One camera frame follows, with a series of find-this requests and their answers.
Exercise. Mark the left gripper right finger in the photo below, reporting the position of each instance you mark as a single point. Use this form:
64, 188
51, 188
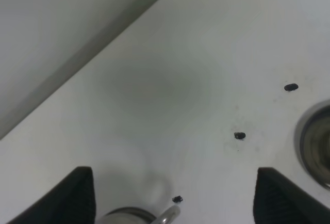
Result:
278, 200

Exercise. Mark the black table marker dot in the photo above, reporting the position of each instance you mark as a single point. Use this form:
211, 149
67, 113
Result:
239, 135
177, 199
291, 87

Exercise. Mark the left cup steel saucer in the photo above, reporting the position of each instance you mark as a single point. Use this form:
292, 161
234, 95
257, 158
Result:
311, 142

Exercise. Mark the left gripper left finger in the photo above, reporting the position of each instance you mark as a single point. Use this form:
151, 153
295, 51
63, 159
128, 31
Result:
72, 200

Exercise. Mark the stainless steel teapot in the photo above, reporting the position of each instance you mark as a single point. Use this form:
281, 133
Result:
135, 215

